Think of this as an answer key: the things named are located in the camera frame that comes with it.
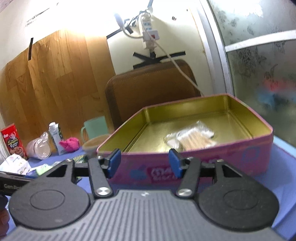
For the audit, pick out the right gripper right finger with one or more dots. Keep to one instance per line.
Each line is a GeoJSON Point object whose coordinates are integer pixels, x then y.
{"type": "Point", "coordinates": [187, 170]}

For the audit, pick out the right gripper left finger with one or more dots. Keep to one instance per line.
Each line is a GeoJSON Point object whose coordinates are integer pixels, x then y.
{"type": "Point", "coordinates": [100, 170]}

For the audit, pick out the pink fluffy cloth ball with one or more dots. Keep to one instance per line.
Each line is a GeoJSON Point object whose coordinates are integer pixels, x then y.
{"type": "Point", "coordinates": [70, 145]}

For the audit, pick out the green Virjoy tissue pack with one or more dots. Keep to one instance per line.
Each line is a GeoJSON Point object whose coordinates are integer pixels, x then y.
{"type": "Point", "coordinates": [80, 159]}

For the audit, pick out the round snack tub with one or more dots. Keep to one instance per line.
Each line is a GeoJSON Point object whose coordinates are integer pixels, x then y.
{"type": "Point", "coordinates": [90, 146]}

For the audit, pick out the clear bag of cotton swabs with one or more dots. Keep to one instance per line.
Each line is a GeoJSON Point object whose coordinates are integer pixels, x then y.
{"type": "Point", "coordinates": [194, 137]}

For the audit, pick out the red snack box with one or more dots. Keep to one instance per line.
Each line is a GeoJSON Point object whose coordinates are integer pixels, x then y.
{"type": "Point", "coordinates": [13, 141]}

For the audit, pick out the mint green plastic mug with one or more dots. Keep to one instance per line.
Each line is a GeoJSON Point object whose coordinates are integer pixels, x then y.
{"type": "Point", "coordinates": [93, 128]}

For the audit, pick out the pink macaron biscuit tin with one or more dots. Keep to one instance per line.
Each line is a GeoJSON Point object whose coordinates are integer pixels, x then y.
{"type": "Point", "coordinates": [244, 139]}

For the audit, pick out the stack of plastic cups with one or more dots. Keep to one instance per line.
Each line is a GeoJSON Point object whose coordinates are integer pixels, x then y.
{"type": "Point", "coordinates": [39, 148]}

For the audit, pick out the green white drink carton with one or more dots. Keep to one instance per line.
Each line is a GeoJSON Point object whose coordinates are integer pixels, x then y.
{"type": "Point", "coordinates": [57, 137]}

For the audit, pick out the brown chair backrest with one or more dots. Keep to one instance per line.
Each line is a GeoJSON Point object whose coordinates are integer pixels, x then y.
{"type": "Point", "coordinates": [129, 92]}

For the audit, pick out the blue patterned tablecloth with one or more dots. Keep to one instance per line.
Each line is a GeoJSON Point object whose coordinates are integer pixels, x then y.
{"type": "Point", "coordinates": [228, 205]}

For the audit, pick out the wooden panel board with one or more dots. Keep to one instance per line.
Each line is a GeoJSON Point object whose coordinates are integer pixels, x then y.
{"type": "Point", "coordinates": [62, 79]}

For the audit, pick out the white power strip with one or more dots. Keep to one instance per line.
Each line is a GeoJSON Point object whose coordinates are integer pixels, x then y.
{"type": "Point", "coordinates": [149, 34]}

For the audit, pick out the frosted glass window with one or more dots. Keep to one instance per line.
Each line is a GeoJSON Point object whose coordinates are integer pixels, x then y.
{"type": "Point", "coordinates": [259, 40]}

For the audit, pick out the white usb lamp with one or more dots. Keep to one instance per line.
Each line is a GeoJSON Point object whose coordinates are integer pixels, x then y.
{"type": "Point", "coordinates": [122, 27]}

